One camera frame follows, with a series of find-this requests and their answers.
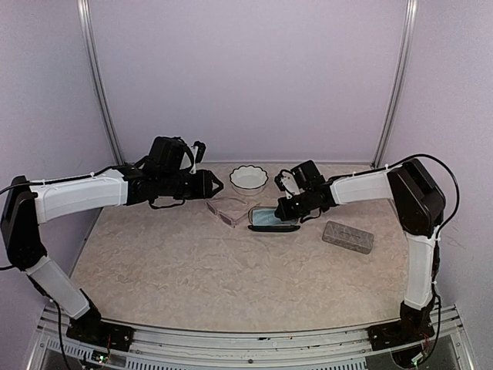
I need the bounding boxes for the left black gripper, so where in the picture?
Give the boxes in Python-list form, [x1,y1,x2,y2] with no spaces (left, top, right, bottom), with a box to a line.
[159,169,224,200]

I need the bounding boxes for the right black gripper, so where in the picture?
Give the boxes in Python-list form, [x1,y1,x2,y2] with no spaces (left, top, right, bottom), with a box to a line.
[273,189,314,222]

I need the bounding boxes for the blue cleaning cloth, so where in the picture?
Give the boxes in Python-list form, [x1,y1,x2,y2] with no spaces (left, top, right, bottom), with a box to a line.
[249,207,298,227]

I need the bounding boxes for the clear frame glasses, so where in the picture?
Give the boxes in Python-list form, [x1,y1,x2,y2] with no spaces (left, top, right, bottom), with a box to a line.
[205,197,260,228]

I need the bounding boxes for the black glasses case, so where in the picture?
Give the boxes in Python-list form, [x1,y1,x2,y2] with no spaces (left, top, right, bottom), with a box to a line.
[248,206,300,233]

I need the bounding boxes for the grey glasses case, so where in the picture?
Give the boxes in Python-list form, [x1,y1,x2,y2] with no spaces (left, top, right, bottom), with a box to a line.
[322,221,374,254]

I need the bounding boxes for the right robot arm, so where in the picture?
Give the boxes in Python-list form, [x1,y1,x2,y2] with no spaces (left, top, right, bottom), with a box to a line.
[274,153,454,342]

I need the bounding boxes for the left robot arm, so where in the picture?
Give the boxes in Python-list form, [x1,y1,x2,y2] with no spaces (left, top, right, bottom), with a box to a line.
[1,136,223,343]

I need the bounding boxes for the white scalloped bowl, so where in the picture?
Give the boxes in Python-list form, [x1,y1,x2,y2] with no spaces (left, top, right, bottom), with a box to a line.
[230,165,269,196]

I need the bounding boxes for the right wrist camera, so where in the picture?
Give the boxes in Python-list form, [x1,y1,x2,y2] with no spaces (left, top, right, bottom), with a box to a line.
[274,169,300,199]

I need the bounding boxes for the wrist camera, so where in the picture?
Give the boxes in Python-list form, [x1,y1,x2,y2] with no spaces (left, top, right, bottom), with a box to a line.
[274,169,300,199]
[190,141,206,163]

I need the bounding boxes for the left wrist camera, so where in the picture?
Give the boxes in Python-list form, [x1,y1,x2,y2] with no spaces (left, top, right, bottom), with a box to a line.
[190,141,206,163]

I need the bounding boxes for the right aluminium frame post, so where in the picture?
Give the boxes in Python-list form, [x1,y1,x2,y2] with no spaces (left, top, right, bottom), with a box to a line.
[371,0,418,168]

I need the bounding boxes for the aluminium frame post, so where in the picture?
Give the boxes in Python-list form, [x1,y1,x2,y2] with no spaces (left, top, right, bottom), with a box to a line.
[76,0,125,165]
[371,0,418,168]

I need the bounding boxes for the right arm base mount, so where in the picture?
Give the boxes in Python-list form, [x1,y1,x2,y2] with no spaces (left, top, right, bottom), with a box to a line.
[367,301,435,351]

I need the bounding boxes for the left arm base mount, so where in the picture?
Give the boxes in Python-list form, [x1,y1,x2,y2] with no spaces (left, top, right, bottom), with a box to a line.
[66,291,134,352]

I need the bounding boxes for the front aluminium rail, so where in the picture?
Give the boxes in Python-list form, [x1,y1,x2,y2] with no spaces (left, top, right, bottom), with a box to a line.
[25,305,477,369]

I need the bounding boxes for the left aluminium frame post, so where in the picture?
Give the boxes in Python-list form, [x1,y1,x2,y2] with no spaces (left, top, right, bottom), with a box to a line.
[76,0,125,165]

